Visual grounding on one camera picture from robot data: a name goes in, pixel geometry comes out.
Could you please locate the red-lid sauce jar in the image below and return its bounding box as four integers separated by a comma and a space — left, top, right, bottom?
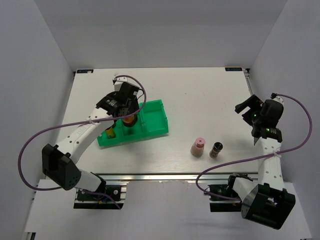
122, 114, 138, 128

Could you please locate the small yellow-label white-cap bottle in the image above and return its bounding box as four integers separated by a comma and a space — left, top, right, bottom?
105, 126, 116, 139

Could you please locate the pink-cap spice shaker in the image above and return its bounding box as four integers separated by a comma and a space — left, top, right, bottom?
190, 137, 206, 158

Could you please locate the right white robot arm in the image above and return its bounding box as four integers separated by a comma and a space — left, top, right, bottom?
225, 95, 296, 230

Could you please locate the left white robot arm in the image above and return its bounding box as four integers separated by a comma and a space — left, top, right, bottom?
41, 82, 140, 200

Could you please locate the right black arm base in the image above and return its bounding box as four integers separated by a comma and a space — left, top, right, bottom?
204, 173, 253, 213

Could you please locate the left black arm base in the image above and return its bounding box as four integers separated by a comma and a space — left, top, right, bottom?
73, 181, 128, 210

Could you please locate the green three-compartment plastic tray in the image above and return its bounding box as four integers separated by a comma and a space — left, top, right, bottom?
97, 99, 169, 147

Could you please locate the right blue table label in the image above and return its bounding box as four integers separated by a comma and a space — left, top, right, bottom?
224, 67, 243, 72

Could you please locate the blue table label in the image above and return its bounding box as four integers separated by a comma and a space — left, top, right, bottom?
76, 69, 94, 74
224, 67, 243, 72

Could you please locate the black-cap pepper grinder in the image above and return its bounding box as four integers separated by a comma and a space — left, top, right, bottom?
209, 142, 223, 159

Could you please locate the left blue table label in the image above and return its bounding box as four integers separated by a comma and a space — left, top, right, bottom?
76, 69, 94, 74

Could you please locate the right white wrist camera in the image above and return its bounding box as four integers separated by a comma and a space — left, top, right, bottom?
270, 92, 284, 108

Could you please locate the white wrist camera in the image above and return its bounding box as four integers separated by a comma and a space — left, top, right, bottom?
112, 77, 128, 92
270, 92, 284, 108

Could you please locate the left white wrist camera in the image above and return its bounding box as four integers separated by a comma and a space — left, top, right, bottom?
112, 77, 128, 92

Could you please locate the aluminium front rail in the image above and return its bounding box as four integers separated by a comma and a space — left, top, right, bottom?
94, 171, 285, 183

